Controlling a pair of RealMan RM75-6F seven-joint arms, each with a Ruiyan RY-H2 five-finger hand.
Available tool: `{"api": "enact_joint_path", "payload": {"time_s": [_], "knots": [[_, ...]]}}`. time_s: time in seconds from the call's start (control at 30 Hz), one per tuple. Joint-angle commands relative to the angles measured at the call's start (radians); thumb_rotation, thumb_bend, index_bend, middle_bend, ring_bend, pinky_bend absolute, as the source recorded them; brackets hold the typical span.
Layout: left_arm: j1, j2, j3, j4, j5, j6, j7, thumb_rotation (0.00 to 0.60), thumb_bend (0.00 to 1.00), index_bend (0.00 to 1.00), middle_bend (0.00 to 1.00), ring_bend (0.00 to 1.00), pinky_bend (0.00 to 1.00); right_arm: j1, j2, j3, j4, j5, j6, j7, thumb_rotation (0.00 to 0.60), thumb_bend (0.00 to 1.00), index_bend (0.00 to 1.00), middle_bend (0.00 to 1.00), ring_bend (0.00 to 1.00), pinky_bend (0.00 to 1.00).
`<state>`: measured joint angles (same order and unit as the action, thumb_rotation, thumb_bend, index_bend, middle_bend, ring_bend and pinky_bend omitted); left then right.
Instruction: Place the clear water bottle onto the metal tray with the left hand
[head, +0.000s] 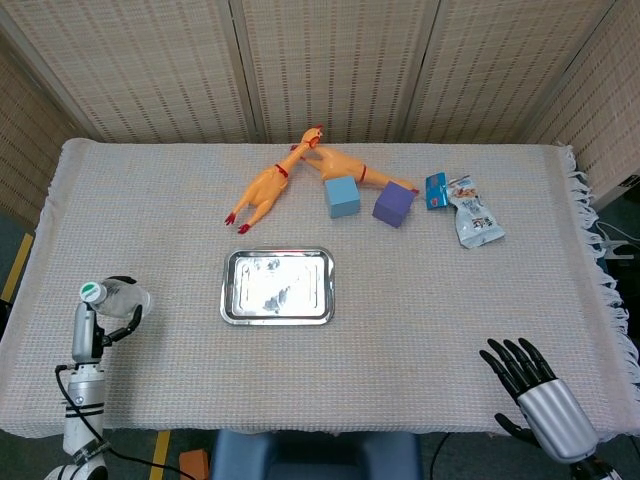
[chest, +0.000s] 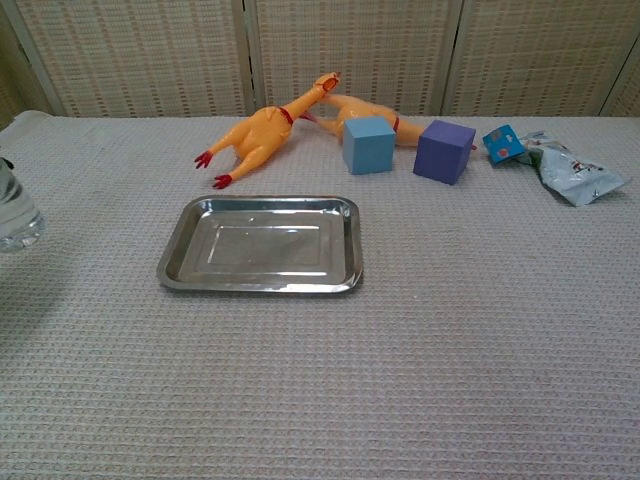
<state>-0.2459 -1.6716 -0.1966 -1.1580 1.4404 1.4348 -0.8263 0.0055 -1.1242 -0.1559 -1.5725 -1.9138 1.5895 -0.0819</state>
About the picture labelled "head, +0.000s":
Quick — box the light blue foam cube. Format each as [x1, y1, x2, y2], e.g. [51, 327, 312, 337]
[323, 175, 363, 220]

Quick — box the beige woven tablecloth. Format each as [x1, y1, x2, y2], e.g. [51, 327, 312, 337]
[0, 137, 640, 437]

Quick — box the stainless steel rectangular tray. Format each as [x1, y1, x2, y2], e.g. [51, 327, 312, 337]
[220, 246, 337, 327]

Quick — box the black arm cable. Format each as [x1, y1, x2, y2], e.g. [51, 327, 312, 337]
[54, 363, 202, 480]

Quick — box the yellow rubber chicken toy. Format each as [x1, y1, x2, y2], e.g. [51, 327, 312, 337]
[302, 145, 421, 197]

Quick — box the silver snack bag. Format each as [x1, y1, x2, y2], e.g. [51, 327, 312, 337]
[444, 174, 507, 250]

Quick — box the yellow rubber chicken open beak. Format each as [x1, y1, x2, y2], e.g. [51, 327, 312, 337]
[223, 124, 326, 236]

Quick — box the orange block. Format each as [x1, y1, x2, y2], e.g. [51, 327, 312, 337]
[179, 448, 212, 480]

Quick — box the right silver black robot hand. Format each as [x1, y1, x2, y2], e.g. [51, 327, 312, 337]
[478, 337, 601, 464]

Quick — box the small blue snack packet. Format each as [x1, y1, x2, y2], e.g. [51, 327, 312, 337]
[424, 171, 450, 212]

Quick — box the woven bamboo screen panel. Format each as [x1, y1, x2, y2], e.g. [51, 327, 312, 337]
[403, 0, 622, 145]
[0, 0, 262, 145]
[228, 0, 442, 145]
[0, 29, 97, 234]
[519, 0, 640, 204]

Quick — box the purple foam cube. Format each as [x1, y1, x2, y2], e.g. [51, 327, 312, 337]
[371, 180, 417, 230]

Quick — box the transparent plastic water bottle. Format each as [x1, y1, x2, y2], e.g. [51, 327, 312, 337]
[80, 278, 153, 322]

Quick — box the thin black floor cable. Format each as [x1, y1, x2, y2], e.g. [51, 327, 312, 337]
[431, 433, 452, 480]

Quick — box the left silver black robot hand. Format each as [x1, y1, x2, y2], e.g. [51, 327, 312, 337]
[71, 275, 144, 364]

